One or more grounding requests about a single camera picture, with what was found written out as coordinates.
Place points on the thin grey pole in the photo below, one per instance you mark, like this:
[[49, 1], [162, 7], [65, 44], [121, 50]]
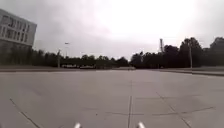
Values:
[[191, 56]]

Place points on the robot's own part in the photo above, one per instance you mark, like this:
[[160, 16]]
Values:
[[141, 125], [77, 125]]

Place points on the street lamp pole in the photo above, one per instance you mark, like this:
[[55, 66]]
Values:
[[59, 58]]

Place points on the grey multi-storey building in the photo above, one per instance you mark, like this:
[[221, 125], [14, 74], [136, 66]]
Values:
[[15, 31]]

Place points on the grey concrete slab pavement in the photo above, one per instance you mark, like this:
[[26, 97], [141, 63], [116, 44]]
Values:
[[100, 93]]

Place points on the raised grey kerb strip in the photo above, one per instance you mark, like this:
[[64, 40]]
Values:
[[196, 71]]

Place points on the row of dark trees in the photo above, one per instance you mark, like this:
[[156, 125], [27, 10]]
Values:
[[173, 56]]

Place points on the row of parked vehicles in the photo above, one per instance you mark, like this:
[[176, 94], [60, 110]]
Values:
[[78, 66]]

